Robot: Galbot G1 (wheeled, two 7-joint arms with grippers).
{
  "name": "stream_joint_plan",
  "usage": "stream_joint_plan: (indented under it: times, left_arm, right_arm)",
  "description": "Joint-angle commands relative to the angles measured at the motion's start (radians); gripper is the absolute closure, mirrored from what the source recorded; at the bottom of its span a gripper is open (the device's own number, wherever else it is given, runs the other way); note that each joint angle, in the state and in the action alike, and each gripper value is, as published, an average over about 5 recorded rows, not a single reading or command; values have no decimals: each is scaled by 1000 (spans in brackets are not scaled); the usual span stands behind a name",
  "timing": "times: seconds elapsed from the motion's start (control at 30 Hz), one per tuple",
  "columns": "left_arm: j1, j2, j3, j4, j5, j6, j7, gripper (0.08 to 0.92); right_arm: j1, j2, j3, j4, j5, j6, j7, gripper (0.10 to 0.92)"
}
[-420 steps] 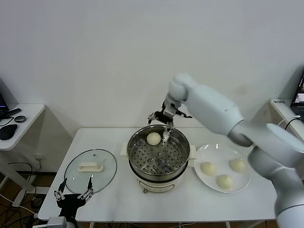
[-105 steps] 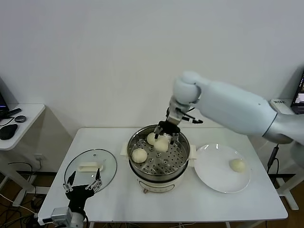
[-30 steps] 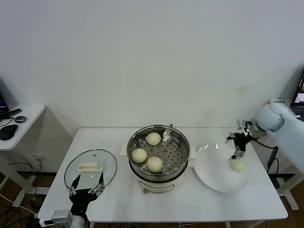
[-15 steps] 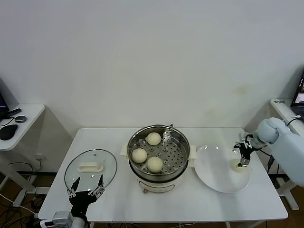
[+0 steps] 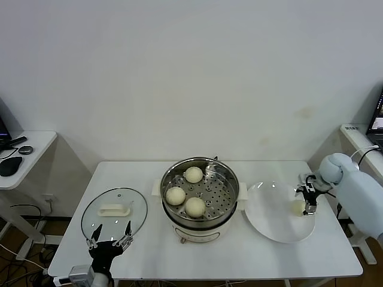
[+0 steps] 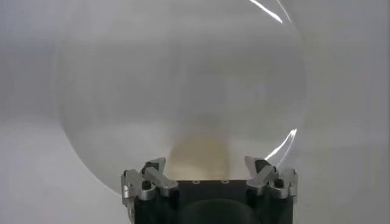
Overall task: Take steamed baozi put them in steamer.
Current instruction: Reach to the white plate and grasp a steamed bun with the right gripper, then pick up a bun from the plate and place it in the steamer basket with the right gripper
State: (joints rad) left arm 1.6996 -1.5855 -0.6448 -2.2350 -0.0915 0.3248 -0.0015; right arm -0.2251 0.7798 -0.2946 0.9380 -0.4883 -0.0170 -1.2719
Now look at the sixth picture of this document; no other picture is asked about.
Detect white round plate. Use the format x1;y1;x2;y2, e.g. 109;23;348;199
54;0;308;195

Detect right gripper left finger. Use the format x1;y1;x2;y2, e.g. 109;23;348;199
121;157;180;207

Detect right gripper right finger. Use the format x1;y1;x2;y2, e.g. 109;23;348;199
244;156;299;204

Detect white steamed baozi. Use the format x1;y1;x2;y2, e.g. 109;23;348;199
166;132;231;181

